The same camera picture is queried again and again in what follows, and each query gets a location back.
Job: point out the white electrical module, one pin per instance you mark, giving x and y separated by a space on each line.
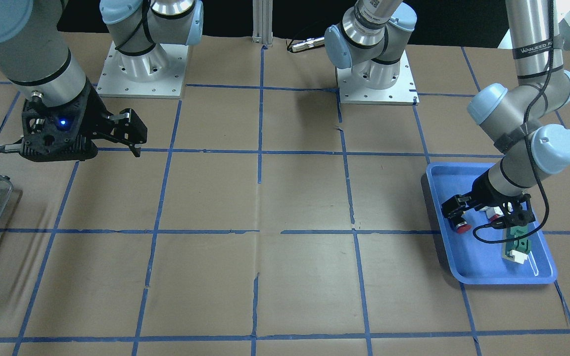
492 213

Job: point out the green terminal block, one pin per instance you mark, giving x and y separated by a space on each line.
514 250

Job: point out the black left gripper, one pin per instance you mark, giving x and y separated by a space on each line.
483 190

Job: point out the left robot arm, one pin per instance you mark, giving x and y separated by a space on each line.
370 40

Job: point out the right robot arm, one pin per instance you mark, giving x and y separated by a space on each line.
37 60

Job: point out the silver cable connector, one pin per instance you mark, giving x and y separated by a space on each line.
307 44

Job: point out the blue plastic tray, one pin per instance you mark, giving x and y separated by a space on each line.
474 262

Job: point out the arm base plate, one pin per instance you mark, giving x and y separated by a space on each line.
157 74
374 83

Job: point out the aluminium frame post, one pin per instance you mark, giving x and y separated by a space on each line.
262 11

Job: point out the red emergency stop button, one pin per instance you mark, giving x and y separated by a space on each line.
460 226

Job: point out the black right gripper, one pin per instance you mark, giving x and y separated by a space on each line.
95 112

